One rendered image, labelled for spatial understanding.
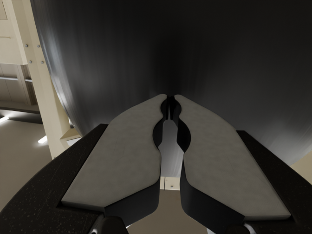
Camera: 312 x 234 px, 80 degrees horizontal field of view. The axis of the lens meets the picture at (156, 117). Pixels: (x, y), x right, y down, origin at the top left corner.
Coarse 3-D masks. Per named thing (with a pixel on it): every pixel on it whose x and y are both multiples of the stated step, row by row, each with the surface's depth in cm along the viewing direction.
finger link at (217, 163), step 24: (192, 120) 9; (216, 120) 9; (192, 144) 7; (216, 144) 7; (240, 144) 7; (192, 168) 6; (216, 168) 6; (240, 168) 6; (192, 192) 6; (216, 192) 6; (240, 192) 6; (264, 192) 6; (192, 216) 6; (216, 216) 6; (240, 216) 5; (264, 216) 5; (288, 216) 5
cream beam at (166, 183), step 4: (160, 180) 76; (164, 180) 76; (168, 180) 76; (172, 180) 76; (176, 180) 76; (160, 184) 77; (164, 184) 77; (168, 184) 77; (172, 184) 77; (176, 184) 76; (160, 188) 78; (164, 188) 78; (168, 188) 78; (172, 188) 78; (176, 188) 77
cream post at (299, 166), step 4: (304, 156) 37; (308, 156) 37; (300, 160) 38; (304, 160) 38; (308, 160) 38; (292, 164) 38; (296, 164) 38; (300, 164) 38; (304, 164) 38; (308, 164) 38; (292, 168) 39; (296, 168) 39; (300, 168) 38; (304, 168) 38; (308, 168) 38; (300, 172) 39; (304, 172) 39; (308, 172) 39; (304, 176) 39; (308, 176) 39; (308, 180) 40
